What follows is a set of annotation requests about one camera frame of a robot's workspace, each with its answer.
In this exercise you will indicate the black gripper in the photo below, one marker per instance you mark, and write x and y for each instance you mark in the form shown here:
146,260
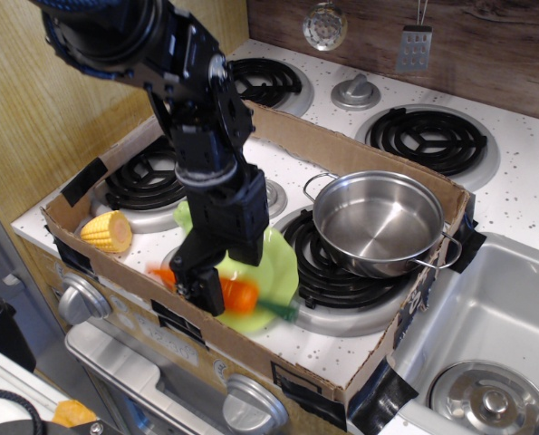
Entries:
229,218

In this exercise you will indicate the orange toy carrot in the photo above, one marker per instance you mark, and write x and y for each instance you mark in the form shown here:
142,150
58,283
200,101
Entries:
243,298

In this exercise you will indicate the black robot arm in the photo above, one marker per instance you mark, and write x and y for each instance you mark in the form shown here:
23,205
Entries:
170,55

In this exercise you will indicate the green plastic plate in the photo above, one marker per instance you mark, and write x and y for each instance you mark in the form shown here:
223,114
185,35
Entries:
276,278

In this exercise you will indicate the green toy broccoli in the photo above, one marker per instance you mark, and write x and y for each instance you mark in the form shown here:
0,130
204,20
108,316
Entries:
182,216

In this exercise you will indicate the yellow toy corn cob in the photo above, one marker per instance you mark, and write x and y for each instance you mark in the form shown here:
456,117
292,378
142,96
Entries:
109,232

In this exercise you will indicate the cardboard fence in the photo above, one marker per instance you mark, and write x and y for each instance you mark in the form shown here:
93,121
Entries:
314,376

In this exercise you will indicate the grey left oven knob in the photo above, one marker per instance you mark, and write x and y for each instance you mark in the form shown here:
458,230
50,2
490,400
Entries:
81,301

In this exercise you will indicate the grey oven knob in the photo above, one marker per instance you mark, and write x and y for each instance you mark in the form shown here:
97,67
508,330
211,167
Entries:
249,408
81,301

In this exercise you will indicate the front left black burner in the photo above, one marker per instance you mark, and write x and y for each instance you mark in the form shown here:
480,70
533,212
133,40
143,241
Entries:
145,189

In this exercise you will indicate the black burner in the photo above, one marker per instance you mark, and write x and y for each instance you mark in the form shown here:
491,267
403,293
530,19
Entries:
273,84
445,140
332,301
145,189

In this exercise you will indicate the grey centre stove knob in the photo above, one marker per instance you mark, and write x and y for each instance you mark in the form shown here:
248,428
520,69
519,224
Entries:
276,198

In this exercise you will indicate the grey stove knob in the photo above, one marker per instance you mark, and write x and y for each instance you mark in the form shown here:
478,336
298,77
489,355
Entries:
276,198
356,94

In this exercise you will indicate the front right black burner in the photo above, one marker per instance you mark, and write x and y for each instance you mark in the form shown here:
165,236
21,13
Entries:
332,301

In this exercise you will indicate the grey right oven knob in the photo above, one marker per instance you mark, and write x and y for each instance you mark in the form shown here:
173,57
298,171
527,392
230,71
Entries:
249,408

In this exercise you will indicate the orange toy piece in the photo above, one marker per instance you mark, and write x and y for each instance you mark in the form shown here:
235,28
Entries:
72,413

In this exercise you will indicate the stainless steel pot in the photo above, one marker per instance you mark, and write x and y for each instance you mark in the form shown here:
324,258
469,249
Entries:
381,224

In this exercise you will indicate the back left black burner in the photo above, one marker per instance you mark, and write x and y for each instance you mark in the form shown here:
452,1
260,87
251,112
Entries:
273,84

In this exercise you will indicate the grey back stove knob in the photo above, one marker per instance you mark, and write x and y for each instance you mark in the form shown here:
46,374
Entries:
356,94

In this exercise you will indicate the back right black burner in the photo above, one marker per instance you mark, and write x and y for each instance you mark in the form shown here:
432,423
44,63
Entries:
445,140

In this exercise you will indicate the hanging metal strainer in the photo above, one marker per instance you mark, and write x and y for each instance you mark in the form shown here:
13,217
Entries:
325,26

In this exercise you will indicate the steel sink basin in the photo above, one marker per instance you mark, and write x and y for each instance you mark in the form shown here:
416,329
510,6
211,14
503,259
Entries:
488,312

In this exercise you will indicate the steel pot lid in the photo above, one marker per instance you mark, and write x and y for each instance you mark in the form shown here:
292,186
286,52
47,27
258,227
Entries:
486,397

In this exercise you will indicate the grey oven door handle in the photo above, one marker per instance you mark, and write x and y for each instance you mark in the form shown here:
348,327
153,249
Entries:
153,395

